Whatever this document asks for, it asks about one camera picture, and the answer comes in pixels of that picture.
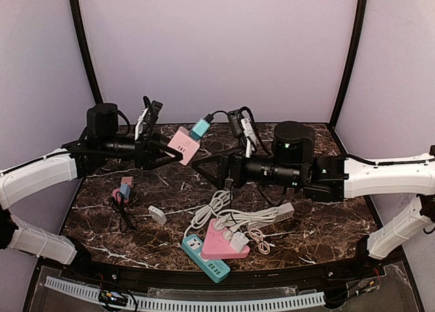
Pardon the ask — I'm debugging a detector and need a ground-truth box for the pink cube socket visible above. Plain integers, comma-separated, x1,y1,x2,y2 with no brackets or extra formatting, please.
168,126,201,166

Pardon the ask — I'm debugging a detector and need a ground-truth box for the teal charger plug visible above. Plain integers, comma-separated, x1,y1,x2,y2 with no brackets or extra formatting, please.
189,114,214,141

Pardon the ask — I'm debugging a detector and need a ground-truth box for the light pink charger block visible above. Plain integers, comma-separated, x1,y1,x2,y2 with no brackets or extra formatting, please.
119,177,134,202

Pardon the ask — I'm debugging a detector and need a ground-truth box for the white power cord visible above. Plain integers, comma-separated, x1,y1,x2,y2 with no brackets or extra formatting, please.
183,189,279,240

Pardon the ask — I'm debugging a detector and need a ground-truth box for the white cube socket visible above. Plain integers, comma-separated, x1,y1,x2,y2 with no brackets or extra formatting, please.
148,205,167,225

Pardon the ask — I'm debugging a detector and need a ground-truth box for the white usb charger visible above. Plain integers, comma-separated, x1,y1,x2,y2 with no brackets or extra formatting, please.
230,232,249,253

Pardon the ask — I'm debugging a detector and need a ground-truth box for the pink triangular power strip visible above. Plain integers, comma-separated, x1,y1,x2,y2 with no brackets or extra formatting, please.
201,218,250,260

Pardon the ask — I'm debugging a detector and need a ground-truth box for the white power strip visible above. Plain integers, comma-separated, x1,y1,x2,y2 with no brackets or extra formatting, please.
247,203,295,230

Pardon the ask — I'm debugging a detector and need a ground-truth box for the teal power strip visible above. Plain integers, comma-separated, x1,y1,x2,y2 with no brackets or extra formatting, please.
181,235,230,283

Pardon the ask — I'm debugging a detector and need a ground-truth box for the bright pink plug adapter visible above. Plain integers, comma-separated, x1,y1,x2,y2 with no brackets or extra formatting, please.
111,188,124,201

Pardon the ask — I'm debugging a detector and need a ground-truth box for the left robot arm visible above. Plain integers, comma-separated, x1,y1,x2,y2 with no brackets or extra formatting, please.
1,97,183,265

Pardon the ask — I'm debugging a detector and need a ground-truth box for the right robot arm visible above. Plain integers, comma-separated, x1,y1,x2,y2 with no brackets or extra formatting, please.
192,121,434,260

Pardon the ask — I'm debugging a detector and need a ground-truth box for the left circuit board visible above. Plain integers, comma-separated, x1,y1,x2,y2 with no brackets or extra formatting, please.
98,290,128,306

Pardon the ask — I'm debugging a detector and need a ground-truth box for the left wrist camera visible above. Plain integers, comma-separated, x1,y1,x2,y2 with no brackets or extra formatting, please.
134,96,163,141

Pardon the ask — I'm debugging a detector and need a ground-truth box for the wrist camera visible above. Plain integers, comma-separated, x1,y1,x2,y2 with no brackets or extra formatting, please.
134,96,163,141
227,106,264,158

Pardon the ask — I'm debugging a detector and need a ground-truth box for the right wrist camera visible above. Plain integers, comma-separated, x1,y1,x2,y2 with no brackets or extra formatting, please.
227,106,264,158

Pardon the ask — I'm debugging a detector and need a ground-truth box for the black cable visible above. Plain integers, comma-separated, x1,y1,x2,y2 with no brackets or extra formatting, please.
109,189,139,233

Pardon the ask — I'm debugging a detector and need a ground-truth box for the pink usb cable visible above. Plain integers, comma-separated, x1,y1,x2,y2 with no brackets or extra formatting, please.
246,227,277,258

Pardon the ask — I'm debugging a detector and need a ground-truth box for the white slotted cable duct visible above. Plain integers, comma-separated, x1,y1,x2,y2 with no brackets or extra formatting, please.
44,276,326,311

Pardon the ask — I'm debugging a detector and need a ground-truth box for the black front rail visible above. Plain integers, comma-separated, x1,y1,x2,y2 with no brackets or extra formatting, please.
67,257,371,296

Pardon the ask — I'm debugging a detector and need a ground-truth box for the left black frame post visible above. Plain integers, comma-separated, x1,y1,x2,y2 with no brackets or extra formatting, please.
69,0,104,105

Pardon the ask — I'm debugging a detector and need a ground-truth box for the black frame post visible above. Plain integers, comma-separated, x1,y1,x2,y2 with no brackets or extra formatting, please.
69,0,104,105
328,0,367,130

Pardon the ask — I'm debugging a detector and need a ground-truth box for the right black frame post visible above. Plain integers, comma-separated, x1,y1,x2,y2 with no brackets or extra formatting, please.
328,0,367,130

